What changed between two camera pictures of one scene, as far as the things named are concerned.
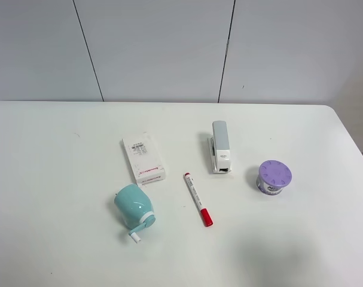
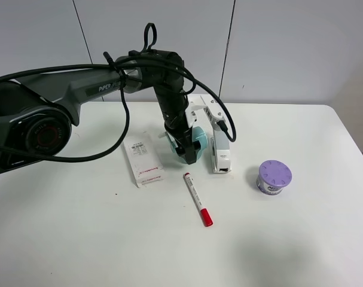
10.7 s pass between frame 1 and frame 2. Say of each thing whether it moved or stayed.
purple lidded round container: stayed
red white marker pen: stayed
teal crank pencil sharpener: moved
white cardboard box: stayed
